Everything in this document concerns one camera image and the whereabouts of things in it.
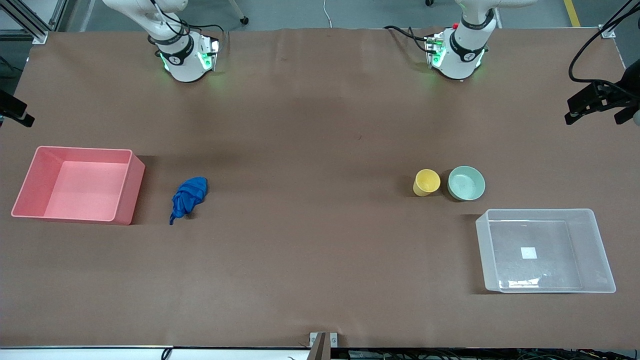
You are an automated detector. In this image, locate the pale green bowl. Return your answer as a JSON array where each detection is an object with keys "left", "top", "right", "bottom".
[{"left": 447, "top": 165, "right": 486, "bottom": 202}]

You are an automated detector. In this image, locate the blue glove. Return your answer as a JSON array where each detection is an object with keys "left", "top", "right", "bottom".
[{"left": 169, "top": 176, "right": 208, "bottom": 226}]

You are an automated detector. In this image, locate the clear plastic box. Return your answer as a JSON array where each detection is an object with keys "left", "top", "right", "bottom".
[{"left": 475, "top": 208, "right": 617, "bottom": 294}]

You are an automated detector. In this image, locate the pink plastic bin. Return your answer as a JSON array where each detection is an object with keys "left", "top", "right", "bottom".
[{"left": 11, "top": 145, "right": 146, "bottom": 226}]

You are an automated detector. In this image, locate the yellow cup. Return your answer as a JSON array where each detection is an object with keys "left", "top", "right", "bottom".
[{"left": 412, "top": 169, "right": 442, "bottom": 197}]

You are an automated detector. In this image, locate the black caster wheel leg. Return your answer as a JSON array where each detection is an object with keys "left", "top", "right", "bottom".
[{"left": 227, "top": 0, "right": 250, "bottom": 26}]

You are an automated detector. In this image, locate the brown paper table cover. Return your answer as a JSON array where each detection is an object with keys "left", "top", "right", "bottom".
[{"left": 0, "top": 27, "right": 640, "bottom": 350}]

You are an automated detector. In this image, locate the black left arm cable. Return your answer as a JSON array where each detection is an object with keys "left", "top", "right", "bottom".
[{"left": 568, "top": 0, "right": 640, "bottom": 85}]

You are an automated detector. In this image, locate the aluminium frame profile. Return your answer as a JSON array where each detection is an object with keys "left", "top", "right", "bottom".
[{"left": 0, "top": 0, "right": 68, "bottom": 43}]

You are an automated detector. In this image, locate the black left base cable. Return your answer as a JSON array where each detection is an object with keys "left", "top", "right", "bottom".
[{"left": 383, "top": 25, "right": 437, "bottom": 55}]

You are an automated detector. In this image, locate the black base cable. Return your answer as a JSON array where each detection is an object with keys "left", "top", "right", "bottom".
[
  {"left": 147, "top": 0, "right": 227, "bottom": 48},
  {"left": 383, "top": 25, "right": 437, "bottom": 55}
]

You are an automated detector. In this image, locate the black right base cable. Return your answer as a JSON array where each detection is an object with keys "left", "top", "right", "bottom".
[{"left": 147, "top": 0, "right": 227, "bottom": 48}]

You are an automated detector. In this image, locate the metal edge clamp bracket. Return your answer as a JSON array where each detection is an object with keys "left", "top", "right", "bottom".
[{"left": 308, "top": 332, "right": 339, "bottom": 360}]

